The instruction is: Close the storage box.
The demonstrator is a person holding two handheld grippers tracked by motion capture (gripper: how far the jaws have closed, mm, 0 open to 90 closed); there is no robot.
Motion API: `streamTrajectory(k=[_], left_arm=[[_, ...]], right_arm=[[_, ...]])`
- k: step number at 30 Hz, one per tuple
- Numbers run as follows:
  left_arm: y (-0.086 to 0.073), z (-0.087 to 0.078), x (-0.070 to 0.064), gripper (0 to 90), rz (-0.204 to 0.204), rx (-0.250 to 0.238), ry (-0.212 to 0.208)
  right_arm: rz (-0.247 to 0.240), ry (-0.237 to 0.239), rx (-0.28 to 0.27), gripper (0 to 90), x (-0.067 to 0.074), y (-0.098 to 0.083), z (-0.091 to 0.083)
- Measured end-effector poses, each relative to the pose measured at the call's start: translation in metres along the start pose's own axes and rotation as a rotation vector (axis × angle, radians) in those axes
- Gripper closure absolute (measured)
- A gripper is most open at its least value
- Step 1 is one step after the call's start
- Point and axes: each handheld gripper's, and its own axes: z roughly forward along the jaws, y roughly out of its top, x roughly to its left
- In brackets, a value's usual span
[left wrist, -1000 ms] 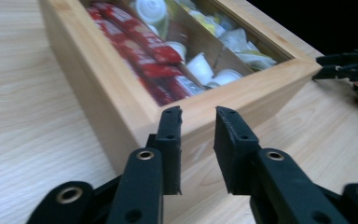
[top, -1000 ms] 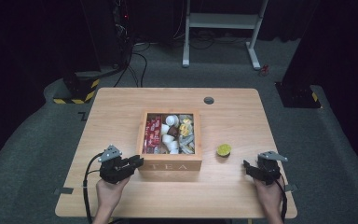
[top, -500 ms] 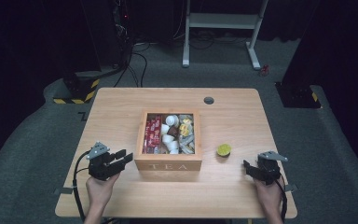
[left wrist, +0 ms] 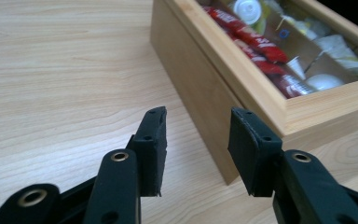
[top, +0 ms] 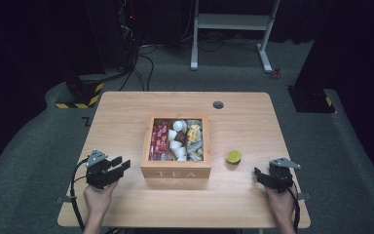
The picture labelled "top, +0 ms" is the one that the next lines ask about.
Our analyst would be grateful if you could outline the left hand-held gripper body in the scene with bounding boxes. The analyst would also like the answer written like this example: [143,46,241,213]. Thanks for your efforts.
[84,148,125,190]

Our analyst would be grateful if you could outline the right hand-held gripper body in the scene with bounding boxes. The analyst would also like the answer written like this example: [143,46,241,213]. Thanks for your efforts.
[267,157,302,195]

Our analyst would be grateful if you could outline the yellow-green lime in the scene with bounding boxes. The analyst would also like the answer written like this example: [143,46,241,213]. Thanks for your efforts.
[226,149,243,165]

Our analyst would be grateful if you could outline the wooden tea box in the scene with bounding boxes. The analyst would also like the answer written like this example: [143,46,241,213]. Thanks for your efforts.
[139,113,212,179]

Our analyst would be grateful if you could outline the person's left hand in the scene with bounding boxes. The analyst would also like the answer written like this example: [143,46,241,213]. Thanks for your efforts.
[83,179,120,219]

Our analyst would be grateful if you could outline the person's right hand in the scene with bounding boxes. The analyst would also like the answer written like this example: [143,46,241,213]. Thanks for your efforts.
[265,185,297,222]

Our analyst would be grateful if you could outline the stack of red packets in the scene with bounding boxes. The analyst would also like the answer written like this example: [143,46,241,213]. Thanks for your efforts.
[148,119,170,161]

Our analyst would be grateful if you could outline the pile of grey packets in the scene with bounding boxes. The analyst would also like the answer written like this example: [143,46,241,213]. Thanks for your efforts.
[186,119,205,162]

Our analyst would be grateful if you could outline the black yellow striped stand base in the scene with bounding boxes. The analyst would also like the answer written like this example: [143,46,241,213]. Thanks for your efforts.
[55,73,106,110]

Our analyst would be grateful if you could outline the yellow coffee capsule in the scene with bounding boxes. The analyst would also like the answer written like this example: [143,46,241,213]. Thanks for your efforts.
[187,123,201,143]

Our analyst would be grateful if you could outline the dark equipment rack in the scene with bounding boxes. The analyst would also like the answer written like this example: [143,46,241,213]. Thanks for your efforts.
[115,0,139,71]

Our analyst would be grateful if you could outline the white metal stand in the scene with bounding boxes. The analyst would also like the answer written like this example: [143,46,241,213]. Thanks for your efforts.
[190,0,282,74]

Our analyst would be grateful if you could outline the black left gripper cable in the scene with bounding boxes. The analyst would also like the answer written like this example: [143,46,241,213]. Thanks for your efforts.
[69,157,90,232]

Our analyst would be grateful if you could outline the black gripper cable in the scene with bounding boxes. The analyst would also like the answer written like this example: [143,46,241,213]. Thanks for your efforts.
[69,157,90,232]
[286,187,302,232]

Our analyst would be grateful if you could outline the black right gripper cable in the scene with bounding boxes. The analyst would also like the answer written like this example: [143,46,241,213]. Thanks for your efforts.
[286,187,302,232]

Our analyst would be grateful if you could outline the black floor base plate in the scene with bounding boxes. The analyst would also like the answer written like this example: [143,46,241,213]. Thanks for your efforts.
[286,84,336,114]

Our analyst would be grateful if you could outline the black floor cables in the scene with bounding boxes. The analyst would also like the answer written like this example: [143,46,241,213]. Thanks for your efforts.
[118,40,156,93]

